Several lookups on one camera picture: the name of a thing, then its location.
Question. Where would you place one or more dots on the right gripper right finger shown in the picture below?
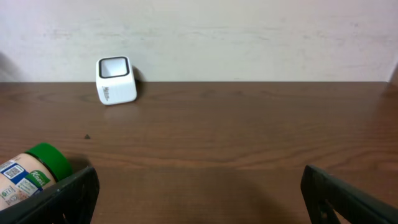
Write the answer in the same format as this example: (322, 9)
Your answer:
(326, 196)

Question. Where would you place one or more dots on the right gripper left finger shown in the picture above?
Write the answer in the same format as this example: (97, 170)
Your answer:
(72, 200)

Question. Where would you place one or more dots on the green-lid seasoning jar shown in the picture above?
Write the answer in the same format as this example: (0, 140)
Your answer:
(31, 172)

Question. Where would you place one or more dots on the white barcode scanner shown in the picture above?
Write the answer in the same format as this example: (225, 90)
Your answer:
(115, 81)

